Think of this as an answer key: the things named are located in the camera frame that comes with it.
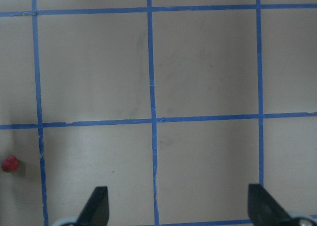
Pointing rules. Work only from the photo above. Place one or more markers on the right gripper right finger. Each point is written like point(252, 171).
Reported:
point(264, 210)

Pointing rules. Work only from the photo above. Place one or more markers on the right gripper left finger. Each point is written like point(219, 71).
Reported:
point(96, 210)

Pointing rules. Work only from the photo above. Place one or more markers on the paired red strawberry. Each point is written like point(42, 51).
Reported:
point(10, 164)

